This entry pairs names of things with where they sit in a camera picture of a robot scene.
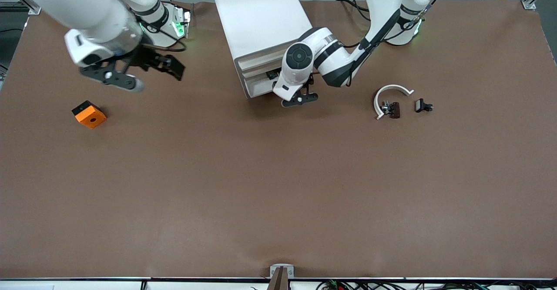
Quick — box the white cabinet drawer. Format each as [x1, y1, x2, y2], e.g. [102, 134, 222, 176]
[242, 71, 275, 88]
[240, 61, 283, 79]
[245, 81, 279, 98]
[238, 50, 285, 70]

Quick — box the white drawer cabinet housing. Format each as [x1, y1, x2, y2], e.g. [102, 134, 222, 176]
[211, 0, 314, 99]

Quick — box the orange black square block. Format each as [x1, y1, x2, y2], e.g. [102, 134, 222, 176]
[72, 101, 107, 129]

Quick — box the brown table cover mat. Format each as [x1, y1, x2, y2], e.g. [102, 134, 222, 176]
[0, 0, 557, 280]

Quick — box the white curved plastic part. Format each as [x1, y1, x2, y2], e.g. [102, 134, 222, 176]
[373, 84, 415, 121]

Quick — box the small brown clip part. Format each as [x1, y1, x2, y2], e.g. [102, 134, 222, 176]
[381, 101, 401, 119]

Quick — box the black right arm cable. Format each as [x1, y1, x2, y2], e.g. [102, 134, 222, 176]
[144, 19, 188, 52]

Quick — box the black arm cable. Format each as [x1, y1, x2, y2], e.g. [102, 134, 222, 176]
[144, 19, 188, 52]
[343, 0, 451, 50]

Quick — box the black base power cable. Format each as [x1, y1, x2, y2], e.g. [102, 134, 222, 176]
[337, 0, 370, 23]

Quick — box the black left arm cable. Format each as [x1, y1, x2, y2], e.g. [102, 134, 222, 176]
[343, 0, 451, 50]

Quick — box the grey camera post bracket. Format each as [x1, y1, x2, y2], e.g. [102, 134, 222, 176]
[267, 264, 295, 290]

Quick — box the white table edge rail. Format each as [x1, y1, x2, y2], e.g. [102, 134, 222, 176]
[0, 277, 557, 290]

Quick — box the tangled cable bundle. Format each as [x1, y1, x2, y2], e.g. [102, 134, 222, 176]
[315, 280, 557, 290]

